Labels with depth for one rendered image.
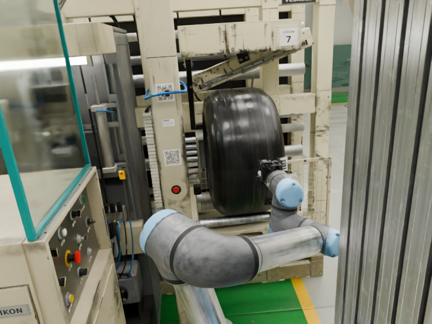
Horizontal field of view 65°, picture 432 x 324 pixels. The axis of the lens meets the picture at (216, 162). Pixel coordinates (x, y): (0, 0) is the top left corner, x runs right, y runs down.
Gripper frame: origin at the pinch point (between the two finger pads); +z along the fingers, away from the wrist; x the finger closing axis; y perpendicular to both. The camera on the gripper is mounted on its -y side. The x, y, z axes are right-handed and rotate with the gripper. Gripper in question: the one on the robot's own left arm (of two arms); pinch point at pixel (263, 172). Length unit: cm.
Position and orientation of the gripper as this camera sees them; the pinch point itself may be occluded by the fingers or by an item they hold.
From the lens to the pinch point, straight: 130.0
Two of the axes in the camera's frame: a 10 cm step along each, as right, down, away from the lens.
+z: -0.9, -2.1, 9.7
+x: -9.9, 1.0, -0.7
